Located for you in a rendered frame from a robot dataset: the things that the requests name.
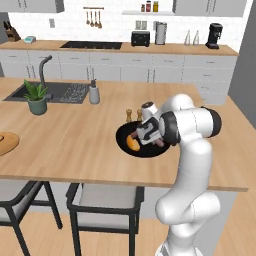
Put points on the grey wall socket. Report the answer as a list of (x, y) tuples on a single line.
[(141, 24), (52, 23)]

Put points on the black coffee machine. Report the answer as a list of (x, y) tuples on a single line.
[(214, 36)]

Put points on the white wall shelf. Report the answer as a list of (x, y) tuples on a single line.
[(148, 13)]

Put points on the grey soap dispenser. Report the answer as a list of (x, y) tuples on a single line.
[(94, 94)]

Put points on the wooden pepper shaker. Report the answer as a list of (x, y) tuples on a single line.
[(139, 115)]

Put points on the rail with hanging utensils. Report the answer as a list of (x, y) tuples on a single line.
[(93, 17)]

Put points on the wooden salt shaker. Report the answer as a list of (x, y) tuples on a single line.
[(128, 116)]

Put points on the teal sponge holder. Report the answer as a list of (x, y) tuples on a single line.
[(30, 39)]

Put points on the small brown jar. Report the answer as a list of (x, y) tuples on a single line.
[(142, 8)]

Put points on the black toaster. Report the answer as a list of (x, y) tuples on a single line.
[(140, 38)]

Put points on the clear glass bottle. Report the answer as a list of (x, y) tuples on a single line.
[(196, 38), (187, 38)]

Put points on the white base cupboard run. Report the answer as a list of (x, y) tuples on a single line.
[(133, 68)]

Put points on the pink sausage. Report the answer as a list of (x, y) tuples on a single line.
[(134, 135), (160, 143)]

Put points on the wooden plate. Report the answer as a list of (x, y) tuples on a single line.
[(6, 142)]

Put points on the green plant in pot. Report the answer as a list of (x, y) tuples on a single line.
[(36, 98)]

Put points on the wooden knife block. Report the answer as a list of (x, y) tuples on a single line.
[(12, 33)]

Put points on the white wall cupboard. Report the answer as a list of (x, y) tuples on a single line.
[(31, 5), (210, 7)]

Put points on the red jar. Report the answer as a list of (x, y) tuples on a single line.
[(148, 6)]

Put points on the grey tap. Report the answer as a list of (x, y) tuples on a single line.
[(42, 71)]

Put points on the orange bun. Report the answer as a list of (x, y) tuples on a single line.
[(133, 143)]

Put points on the black hob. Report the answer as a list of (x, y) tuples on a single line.
[(91, 45)]

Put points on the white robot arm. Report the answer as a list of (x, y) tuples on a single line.
[(195, 173)]

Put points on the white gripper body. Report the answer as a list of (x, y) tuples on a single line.
[(148, 137)]

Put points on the dark grey sink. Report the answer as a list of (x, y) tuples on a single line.
[(58, 92)]

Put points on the black stool with grey seat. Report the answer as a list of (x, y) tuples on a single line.
[(15, 200), (106, 206)]

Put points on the yellow jar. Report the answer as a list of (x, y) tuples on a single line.
[(155, 6)]

